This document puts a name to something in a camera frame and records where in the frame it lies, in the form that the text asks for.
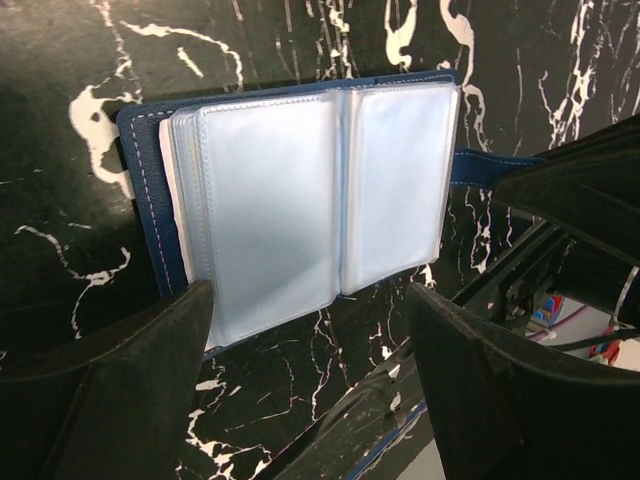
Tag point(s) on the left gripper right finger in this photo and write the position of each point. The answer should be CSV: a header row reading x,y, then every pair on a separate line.
x,y
504,407

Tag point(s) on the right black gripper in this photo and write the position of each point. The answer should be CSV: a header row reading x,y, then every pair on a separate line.
x,y
594,178

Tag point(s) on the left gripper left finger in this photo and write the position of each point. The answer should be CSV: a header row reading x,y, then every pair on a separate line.
x,y
112,405

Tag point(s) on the navy blue card holder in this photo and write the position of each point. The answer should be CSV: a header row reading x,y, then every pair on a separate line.
x,y
287,198

